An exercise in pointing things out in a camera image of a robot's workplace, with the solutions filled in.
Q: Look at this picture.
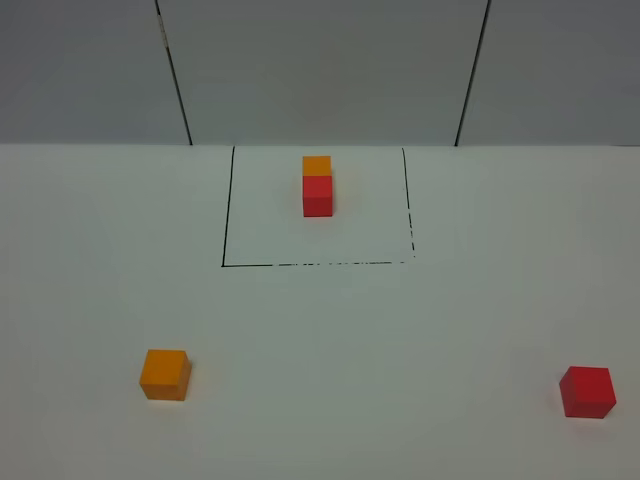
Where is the red template block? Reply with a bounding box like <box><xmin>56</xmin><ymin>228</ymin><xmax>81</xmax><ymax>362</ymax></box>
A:
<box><xmin>302</xmin><ymin>176</ymin><xmax>333</xmax><ymax>217</ymax></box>

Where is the orange template block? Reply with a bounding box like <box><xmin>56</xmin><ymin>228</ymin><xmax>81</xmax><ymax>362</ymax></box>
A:
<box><xmin>302</xmin><ymin>156</ymin><xmax>332</xmax><ymax>177</ymax></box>

